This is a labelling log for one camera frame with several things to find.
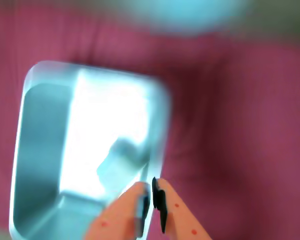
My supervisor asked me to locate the magenta fabric cloth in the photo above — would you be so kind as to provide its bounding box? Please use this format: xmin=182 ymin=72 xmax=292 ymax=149
xmin=0 ymin=2 xmax=300 ymax=240

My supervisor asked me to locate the shiny metal rectangular tray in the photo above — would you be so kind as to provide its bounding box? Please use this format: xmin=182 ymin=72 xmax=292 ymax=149
xmin=9 ymin=59 xmax=172 ymax=240

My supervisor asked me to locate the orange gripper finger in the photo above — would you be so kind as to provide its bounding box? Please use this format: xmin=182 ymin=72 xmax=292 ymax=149
xmin=84 ymin=181 xmax=151 ymax=240
xmin=151 ymin=176 xmax=212 ymax=240

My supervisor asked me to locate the light blue round object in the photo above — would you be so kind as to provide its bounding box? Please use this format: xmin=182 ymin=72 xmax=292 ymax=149
xmin=124 ymin=0 xmax=253 ymax=38

